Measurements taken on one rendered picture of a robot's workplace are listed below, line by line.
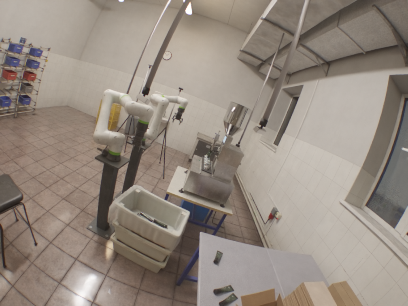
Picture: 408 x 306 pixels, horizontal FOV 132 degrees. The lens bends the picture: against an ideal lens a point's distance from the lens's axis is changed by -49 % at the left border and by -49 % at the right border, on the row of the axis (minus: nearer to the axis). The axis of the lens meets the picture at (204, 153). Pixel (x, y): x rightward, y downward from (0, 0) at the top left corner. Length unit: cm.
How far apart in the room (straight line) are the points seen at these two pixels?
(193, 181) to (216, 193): 27
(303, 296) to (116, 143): 178
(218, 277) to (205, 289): 15
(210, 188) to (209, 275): 95
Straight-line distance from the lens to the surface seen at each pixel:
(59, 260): 196
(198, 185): 180
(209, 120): 555
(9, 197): 167
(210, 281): 117
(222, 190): 184
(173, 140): 573
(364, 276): 191
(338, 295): 141
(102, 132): 158
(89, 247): 205
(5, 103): 526
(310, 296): 119
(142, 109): 135
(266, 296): 89
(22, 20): 577
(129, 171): 244
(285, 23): 322
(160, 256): 172
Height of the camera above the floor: 165
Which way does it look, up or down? 14 degrees down
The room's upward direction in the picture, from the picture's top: 23 degrees clockwise
